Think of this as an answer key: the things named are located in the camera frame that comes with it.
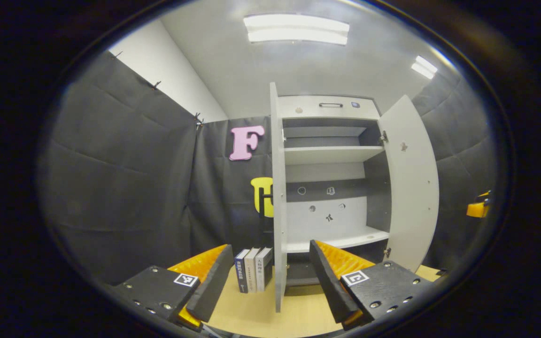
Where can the grey cabinet door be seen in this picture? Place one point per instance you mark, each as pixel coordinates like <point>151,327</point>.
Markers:
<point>411,188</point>
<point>278,188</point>

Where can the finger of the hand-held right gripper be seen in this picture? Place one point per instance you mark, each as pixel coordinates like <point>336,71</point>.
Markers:
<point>477,210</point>

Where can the grey double-door shoe cabinet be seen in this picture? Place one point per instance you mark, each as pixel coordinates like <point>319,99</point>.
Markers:
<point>327,220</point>

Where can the black backdrop cloth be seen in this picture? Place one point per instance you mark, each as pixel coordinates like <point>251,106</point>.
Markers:
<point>125,178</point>

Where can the blue book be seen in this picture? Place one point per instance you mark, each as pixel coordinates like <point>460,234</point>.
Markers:
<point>241,272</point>

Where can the grey book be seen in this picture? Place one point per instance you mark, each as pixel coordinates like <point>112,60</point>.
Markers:
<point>265,267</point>

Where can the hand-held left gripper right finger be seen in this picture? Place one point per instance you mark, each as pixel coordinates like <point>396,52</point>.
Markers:
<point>331,281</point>

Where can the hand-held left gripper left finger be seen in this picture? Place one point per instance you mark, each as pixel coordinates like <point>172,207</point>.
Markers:
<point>212,281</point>

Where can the large ceiling light panel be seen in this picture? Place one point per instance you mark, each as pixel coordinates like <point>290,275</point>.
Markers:
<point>296,29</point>

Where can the small ceiling light panel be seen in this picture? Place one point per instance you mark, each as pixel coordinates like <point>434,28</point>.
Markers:
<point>424,67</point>

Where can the white book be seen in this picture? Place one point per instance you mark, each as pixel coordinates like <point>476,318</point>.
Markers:
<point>252,271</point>

